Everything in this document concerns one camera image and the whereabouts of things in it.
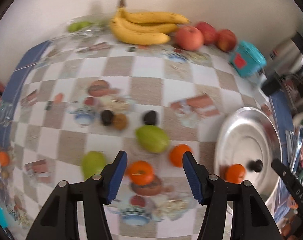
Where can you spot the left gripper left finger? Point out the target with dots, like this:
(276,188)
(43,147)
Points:
(57,219)

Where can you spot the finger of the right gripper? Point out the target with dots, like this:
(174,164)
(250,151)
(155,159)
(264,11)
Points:
(296,190)

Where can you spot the large front orange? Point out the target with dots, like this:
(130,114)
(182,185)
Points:
(235,174)

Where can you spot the dark plum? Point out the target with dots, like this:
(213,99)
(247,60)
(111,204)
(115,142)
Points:
(106,117)
(256,166)

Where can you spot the green mango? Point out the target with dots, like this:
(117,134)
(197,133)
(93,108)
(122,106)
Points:
(93,162)
(152,138)

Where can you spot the orange with stem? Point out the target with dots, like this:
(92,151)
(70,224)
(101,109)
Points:
(140,173)

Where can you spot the small orange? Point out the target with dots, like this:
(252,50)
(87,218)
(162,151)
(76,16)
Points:
(176,154)

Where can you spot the brown fruit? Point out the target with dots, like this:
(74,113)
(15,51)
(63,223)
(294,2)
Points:
(120,121)

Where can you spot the dark avocado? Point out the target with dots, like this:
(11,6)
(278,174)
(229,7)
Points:
(150,118)

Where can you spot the clear container with green fruits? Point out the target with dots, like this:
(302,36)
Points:
(81,29)

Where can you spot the silver metal plate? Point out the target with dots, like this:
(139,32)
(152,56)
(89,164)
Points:
(246,135)

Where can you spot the clear container with orange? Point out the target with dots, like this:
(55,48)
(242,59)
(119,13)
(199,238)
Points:
(6,180)

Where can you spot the black power adapter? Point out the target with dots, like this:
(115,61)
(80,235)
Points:
(272,84)

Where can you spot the patterned tablecloth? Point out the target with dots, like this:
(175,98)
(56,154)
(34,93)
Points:
(58,92)

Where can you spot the glass mug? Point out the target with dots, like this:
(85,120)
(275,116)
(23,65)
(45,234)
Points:
(6,113)

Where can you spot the steel kettle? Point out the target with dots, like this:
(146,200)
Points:
(286,58)

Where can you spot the teal plastic box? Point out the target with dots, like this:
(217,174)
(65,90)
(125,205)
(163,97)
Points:
(246,59)

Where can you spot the right red apple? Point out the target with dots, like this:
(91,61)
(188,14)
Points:
(226,40)

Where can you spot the red apple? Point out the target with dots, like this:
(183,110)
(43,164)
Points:
(209,33)
(189,38)
(226,40)

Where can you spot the middle red apple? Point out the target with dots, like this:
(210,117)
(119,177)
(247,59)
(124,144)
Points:
(209,33)

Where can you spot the front red apple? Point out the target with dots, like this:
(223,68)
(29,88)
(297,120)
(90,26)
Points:
(189,38)

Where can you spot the yellow banana bunch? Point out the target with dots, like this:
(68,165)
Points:
(145,28)

